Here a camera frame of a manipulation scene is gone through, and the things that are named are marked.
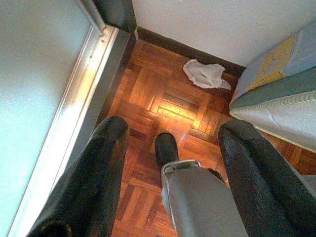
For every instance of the dark corner post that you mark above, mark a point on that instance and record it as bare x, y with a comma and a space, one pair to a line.
116, 12

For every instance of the silver robot left leg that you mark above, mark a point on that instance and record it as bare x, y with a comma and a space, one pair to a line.
197, 202

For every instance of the dark wooden baseboard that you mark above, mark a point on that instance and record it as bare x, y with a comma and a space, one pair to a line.
187, 50

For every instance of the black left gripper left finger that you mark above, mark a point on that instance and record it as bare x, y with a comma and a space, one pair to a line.
86, 185

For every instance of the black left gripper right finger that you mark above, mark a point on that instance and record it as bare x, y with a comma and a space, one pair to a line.
266, 192

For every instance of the green white quilted mattress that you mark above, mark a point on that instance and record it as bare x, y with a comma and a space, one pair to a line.
284, 106

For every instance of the white plastic bag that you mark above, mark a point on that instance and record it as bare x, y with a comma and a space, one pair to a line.
205, 74

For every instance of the black robot left foot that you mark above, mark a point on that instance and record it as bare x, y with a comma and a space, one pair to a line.
166, 148

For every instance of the frosted glass sliding door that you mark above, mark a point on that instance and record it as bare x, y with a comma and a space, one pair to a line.
37, 74

